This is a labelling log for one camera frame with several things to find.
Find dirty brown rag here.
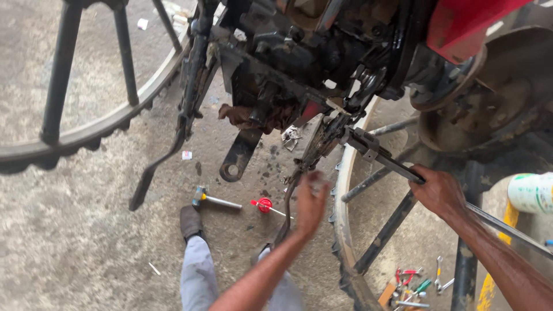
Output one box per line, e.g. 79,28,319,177
218,103,299,134

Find small wooden block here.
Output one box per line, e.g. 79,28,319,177
378,280,398,308

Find black metal stand post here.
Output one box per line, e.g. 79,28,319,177
450,161,484,311

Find dark bent metal rod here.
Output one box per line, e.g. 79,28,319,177
273,168,305,248

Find person's left hand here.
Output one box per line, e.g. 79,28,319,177
295,170,332,237

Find steel hammer with yellow collar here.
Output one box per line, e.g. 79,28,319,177
192,186,243,211

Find person's right hand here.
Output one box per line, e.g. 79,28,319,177
408,164,468,222

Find yellow strap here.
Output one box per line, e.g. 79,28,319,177
476,201,520,311

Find person's trouser leg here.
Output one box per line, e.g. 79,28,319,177
257,247,305,311
180,235,222,311

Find silver combination spanner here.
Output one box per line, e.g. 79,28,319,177
434,256,444,291

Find white plastic container green label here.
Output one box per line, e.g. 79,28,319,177
507,172,553,215

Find large iron cage wheel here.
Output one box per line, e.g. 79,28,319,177
0,0,195,175

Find person's right trouser leg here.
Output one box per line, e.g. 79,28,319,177
257,247,305,311

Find green handled screwdriver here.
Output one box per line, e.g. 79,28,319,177
406,278,433,299

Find muddy iron cage wheel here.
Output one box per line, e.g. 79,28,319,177
327,96,437,311

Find person's left brown shoe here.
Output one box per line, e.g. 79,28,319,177
180,205,205,243

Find rusty tractor wheel hub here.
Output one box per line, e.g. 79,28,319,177
408,25,553,154

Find red handled pliers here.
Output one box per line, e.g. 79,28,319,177
395,267,423,287

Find person's left trouser leg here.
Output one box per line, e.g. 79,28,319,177
180,235,222,311

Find large steel pipe wrench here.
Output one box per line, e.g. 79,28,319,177
340,126,553,261

